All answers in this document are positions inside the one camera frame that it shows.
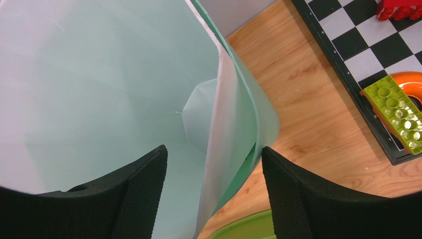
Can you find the black grey checkerboard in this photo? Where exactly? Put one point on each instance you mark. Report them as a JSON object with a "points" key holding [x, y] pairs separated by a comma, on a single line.
{"points": [[362, 50]]}

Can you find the orange arch toy block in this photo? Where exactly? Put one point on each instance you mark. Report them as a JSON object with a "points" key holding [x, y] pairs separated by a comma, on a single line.
{"points": [[412, 85]]}

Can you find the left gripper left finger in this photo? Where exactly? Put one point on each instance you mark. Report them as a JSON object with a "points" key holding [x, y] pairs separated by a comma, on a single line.
{"points": [[120, 205]]}

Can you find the red window toy brick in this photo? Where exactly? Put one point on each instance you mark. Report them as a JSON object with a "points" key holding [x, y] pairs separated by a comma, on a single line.
{"points": [[399, 10]]}

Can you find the green flat toy brick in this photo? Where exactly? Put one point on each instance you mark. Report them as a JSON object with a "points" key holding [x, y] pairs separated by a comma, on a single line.
{"points": [[395, 112]]}

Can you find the large green plastic container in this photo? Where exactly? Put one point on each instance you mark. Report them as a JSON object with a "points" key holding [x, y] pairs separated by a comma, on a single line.
{"points": [[256, 226]]}

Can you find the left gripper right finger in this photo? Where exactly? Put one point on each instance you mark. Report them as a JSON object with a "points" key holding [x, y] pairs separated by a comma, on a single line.
{"points": [[307, 206]]}

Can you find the green bin with white liner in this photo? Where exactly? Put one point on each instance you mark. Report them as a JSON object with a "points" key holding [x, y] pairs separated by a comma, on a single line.
{"points": [[90, 86]]}

